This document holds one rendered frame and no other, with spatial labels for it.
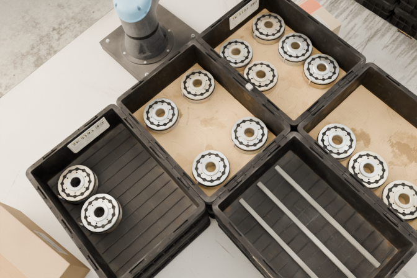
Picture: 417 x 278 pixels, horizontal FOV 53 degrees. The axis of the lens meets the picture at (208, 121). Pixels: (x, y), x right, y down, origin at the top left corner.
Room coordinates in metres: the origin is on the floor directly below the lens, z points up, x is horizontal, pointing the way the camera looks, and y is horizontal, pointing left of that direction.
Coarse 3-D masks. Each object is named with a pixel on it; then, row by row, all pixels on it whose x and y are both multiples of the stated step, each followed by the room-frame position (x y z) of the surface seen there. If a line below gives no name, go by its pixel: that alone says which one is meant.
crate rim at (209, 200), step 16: (144, 80) 0.63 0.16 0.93; (240, 80) 0.57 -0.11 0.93; (256, 96) 0.51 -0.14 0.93; (128, 112) 0.53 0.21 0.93; (272, 112) 0.46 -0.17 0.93; (144, 128) 0.48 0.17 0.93; (288, 128) 0.40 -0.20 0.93; (272, 144) 0.37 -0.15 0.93; (256, 160) 0.33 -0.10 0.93; (240, 176) 0.30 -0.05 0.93
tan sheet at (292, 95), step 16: (256, 16) 0.85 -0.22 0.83; (240, 32) 0.80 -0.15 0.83; (288, 32) 0.77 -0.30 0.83; (256, 48) 0.73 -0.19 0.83; (272, 48) 0.72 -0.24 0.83; (272, 64) 0.66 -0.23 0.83; (288, 80) 0.60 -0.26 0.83; (304, 80) 0.59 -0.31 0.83; (336, 80) 0.57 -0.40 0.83; (272, 96) 0.55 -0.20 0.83; (288, 96) 0.54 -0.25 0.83; (304, 96) 0.53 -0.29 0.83; (320, 96) 0.52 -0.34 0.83; (288, 112) 0.49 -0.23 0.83
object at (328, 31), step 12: (288, 0) 0.81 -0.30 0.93; (228, 12) 0.81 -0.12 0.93; (300, 12) 0.76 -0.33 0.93; (216, 24) 0.77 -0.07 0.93; (204, 36) 0.74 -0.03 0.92; (336, 36) 0.65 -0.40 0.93; (348, 48) 0.61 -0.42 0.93; (348, 72) 0.53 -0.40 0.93; (252, 84) 0.55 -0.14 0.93; (336, 84) 0.50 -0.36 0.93; (264, 96) 0.51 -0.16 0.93; (324, 96) 0.47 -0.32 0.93; (312, 108) 0.45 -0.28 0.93; (288, 120) 0.42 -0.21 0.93; (300, 120) 0.42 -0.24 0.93
